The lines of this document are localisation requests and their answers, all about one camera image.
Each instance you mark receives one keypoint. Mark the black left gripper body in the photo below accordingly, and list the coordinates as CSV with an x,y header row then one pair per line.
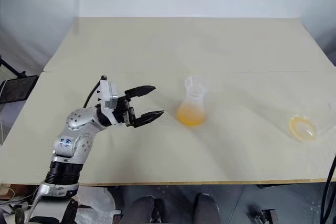
x,y
124,112

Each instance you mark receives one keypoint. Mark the white plastic bag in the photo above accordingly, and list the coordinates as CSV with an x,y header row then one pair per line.
x,y
97,205

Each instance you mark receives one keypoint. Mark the small clear conical flask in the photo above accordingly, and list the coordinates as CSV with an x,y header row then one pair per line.
x,y
191,115

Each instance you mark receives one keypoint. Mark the large clear conical flask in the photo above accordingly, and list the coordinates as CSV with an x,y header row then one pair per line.
x,y
302,129

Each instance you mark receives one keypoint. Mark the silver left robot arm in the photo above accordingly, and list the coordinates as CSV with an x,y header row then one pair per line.
x,y
71,142

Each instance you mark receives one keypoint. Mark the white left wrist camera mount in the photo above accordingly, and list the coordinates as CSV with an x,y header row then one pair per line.
x,y
105,95

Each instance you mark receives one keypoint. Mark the dark rounded shape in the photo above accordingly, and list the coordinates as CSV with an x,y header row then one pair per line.
x,y
207,208
143,209

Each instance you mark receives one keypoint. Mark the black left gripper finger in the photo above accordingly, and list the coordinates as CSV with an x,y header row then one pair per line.
x,y
140,91
149,117

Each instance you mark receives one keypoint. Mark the translucent plastic funnel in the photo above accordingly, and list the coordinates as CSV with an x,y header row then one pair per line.
x,y
193,86

